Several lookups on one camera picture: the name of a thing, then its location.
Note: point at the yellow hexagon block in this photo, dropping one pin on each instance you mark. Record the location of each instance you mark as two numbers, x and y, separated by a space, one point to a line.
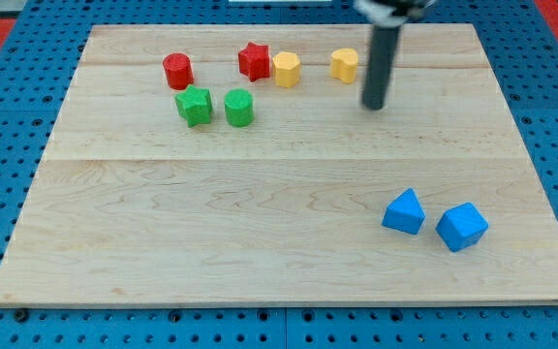
286 69

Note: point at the red star block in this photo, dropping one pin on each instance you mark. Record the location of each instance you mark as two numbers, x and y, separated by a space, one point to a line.
254 62

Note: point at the red cylinder block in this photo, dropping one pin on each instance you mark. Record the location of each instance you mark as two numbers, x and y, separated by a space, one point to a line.
178 70

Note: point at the blue cube block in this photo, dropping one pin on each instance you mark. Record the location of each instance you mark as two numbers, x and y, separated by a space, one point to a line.
461 227

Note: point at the green star block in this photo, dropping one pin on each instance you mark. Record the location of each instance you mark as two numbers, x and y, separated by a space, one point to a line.
194 105

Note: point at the light wooden board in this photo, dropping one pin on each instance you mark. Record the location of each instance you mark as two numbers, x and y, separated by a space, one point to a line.
131 208

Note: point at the blue triangle block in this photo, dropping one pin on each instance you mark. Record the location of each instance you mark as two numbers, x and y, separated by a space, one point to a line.
405 213

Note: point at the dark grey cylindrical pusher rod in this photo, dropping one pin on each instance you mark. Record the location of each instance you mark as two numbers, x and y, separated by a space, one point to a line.
383 45

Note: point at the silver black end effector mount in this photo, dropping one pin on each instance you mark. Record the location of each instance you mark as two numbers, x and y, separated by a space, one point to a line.
394 13

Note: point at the green cylinder block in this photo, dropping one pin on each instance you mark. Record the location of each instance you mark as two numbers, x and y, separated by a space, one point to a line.
238 104

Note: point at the yellow heart block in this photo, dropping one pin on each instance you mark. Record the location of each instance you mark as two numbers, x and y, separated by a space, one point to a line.
343 65

